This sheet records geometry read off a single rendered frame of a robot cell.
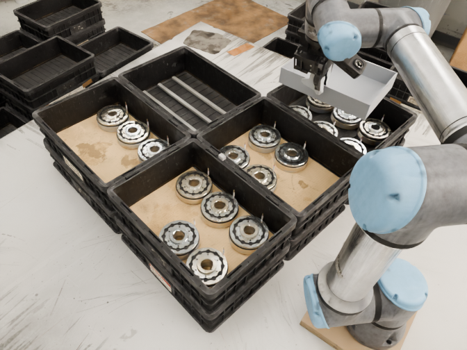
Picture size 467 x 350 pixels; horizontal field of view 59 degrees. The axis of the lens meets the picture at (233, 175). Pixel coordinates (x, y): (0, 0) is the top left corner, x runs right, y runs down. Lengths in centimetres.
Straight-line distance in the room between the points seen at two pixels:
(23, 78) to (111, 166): 117
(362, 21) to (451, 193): 41
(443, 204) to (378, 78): 77
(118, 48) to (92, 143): 139
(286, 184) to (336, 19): 54
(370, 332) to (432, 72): 62
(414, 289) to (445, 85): 44
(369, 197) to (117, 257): 82
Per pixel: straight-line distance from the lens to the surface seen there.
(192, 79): 159
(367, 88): 127
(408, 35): 86
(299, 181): 124
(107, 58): 260
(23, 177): 152
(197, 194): 113
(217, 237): 109
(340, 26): 84
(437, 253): 139
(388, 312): 98
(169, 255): 95
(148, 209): 115
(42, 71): 237
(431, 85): 77
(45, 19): 285
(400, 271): 98
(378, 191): 57
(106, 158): 131
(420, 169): 57
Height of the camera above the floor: 174
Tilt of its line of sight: 48 degrees down
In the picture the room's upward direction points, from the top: 4 degrees clockwise
